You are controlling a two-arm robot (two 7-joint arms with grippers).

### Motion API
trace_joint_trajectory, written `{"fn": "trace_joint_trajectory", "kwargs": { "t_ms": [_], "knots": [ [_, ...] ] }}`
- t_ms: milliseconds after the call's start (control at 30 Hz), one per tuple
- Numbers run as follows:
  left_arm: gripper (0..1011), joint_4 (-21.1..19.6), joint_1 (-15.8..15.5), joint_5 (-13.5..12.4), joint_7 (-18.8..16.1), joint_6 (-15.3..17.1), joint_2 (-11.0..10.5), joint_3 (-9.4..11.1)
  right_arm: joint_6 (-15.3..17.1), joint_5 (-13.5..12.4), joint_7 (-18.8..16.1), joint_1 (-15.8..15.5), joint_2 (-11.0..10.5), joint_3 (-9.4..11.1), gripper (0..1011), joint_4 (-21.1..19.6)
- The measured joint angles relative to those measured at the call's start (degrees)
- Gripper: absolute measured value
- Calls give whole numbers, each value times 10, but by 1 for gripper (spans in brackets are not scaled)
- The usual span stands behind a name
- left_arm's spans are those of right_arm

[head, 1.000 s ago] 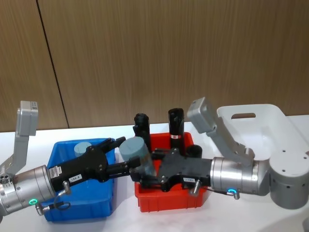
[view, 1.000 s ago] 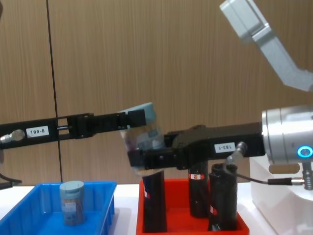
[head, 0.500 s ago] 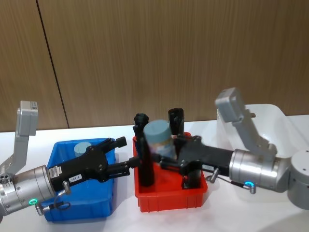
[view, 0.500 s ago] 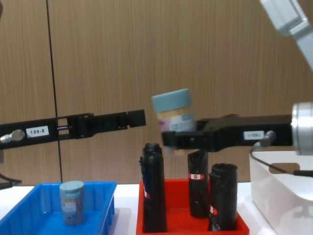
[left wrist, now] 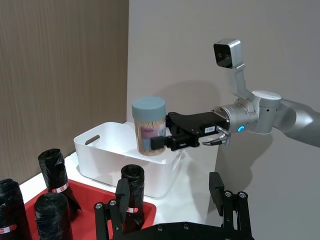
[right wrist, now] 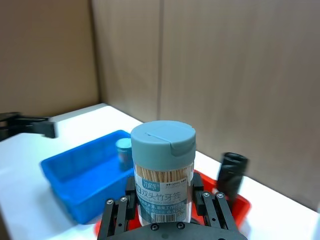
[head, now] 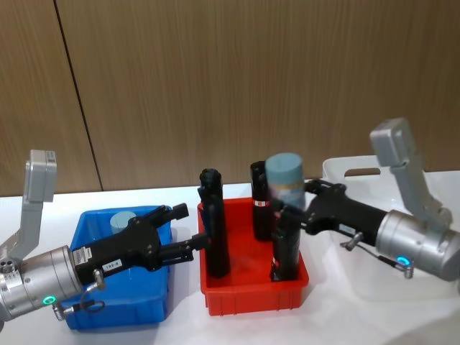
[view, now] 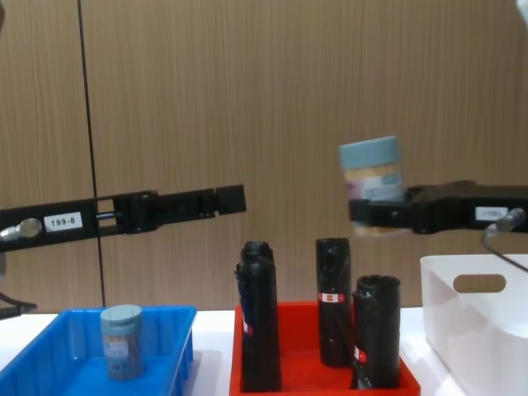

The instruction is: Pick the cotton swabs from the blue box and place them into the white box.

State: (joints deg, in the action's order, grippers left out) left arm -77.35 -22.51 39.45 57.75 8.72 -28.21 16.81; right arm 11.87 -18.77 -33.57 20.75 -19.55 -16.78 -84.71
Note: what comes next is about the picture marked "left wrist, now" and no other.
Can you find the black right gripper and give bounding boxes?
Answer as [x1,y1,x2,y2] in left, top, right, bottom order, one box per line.
[150,110,231,152]

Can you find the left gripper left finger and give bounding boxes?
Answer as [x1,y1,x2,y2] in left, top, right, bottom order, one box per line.
[93,178,131,240]

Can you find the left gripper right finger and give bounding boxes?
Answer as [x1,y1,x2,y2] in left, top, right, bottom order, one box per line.
[208,171,254,240]

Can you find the toothpick jar with blue lid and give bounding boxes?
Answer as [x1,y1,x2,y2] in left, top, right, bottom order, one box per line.
[131,96,168,157]

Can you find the black trash bag roll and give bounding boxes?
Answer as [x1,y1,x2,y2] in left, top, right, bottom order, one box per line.
[34,192,74,240]
[37,148,83,221]
[120,164,146,230]
[0,178,31,240]

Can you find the red plastic tray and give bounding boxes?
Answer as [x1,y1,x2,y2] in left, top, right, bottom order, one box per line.
[23,178,157,240]

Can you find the white plastic bin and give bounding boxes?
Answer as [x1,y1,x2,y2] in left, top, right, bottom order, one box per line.
[73,121,181,200]

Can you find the thin dark gripper cable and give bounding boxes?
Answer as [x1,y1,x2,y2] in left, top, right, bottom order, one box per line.
[201,125,233,147]

